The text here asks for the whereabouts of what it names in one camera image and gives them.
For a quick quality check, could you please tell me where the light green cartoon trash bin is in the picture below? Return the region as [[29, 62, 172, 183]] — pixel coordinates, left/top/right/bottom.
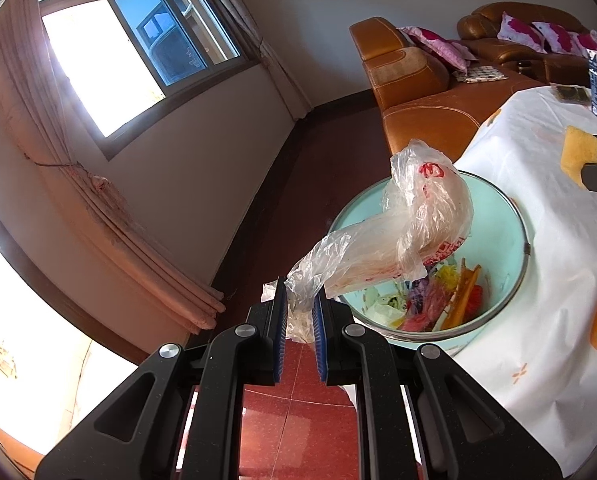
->
[[327, 170, 531, 358]]

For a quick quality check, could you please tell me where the dark wooden door frame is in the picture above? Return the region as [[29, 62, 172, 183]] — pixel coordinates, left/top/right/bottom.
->
[[0, 185, 152, 363]]

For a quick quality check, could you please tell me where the clear red-printed plastic bag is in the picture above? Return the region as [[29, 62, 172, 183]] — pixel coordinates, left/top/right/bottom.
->
[[284, 138, 475, 343]]

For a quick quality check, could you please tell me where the orange foil wrapper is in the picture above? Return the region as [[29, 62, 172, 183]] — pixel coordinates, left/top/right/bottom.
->
[[441, 257, 481, 332]]

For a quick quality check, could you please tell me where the dark snack tray packet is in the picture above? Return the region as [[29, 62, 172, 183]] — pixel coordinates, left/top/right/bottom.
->
[[549, 84, 591, 107]]

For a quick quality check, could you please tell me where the long pink curtain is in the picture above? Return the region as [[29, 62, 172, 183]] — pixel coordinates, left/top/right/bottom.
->
[[0, 0, 226, 333]]

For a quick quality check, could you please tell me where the checkered cloth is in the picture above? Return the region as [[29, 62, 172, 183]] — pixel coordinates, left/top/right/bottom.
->
[[452, 63, 509, 84]]

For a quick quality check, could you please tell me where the brown leather chaise sofa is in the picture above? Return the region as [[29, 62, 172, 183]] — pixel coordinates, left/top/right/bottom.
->
[[349, 16, 551, 158]]

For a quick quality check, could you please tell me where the pink translucent plastic bag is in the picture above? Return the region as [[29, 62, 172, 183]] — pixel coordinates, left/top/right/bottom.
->
[[397, 309, 430, 332]]

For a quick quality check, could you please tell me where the short pale curtain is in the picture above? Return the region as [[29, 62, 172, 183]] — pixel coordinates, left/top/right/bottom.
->
[[218, 0, 314, 121]]

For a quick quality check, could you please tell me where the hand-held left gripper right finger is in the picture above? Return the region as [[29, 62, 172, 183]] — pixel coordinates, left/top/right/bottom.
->
[[312, 292, 564, 480]]

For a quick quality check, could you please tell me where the white plastic tablecloth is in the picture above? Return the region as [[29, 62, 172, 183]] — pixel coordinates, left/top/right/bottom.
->
[[345, 87, 597, 478]]

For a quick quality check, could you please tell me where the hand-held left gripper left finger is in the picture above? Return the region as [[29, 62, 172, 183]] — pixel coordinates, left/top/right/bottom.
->
[[36, 275, 286, 480]]

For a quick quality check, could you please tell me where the yellow sponge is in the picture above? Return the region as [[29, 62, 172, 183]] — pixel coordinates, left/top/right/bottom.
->
[[561, 126, 597, 187]]

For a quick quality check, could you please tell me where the sliding glass window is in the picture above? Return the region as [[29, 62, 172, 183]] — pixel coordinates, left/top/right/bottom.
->
[[36, 0, 259, 161]]

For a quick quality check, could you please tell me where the pink floral pillow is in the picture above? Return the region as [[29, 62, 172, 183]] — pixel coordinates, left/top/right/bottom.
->
[[575, 30, 597, 58], [398, 26, 476, 73], [531, 21, 584, 56], [497, 11, 549, 54]]

